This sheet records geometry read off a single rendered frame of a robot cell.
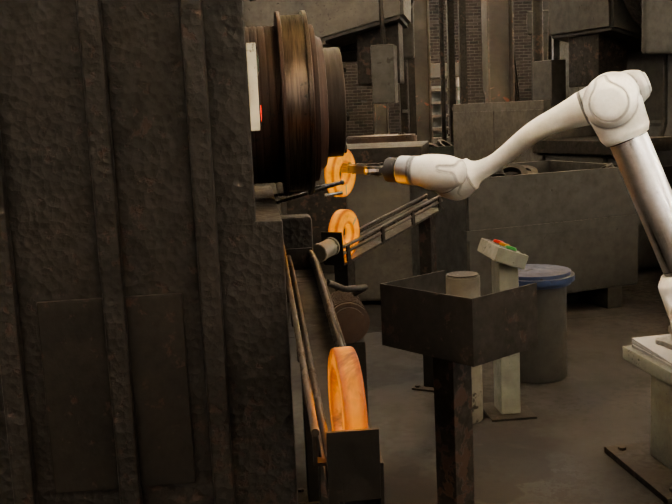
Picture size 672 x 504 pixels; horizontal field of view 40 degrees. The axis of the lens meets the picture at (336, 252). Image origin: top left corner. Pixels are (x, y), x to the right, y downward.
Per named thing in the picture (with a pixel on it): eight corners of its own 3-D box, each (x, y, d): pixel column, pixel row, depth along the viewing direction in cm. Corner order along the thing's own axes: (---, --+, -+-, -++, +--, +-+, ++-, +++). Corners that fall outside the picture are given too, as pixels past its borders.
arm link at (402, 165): (421, 184, 282) (404, 183, 285) (421, 154, 280) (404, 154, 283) (409, 187, 274) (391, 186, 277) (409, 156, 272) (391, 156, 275)
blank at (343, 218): (339, 266, 294) (348, 267, 293) (322, 233, 284) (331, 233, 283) (356, 232, 303) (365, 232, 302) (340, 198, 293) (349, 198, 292)
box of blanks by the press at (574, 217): (469, 329, 450) (465, 172, 438) (399, 299, 527) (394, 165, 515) (640, 304, 484) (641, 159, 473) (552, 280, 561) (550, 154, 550)
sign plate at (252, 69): (250, 131, 190) (245, 42, 187) (250, 129, 215) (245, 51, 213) (261, 130, 190) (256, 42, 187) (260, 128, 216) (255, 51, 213)
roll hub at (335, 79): (329, 159, 225) (324, 44, 221) (320, 154, 253) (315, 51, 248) (352, 158, 226) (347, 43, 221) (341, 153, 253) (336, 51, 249)
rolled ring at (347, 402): (345, 331, 144) (324, 333, 143) (366, 365, 126) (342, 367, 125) (350, 442, 147) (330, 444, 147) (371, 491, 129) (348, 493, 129)
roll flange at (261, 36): (250, 206, 216) (237, 2, 208) (250, 190, 262) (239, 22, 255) (292, 204, 216) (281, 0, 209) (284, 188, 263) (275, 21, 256)
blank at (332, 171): (321, 153, 282) (331, 153, 281) (345, 143, 295) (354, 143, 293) (325, 202, 287) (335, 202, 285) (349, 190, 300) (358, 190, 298)
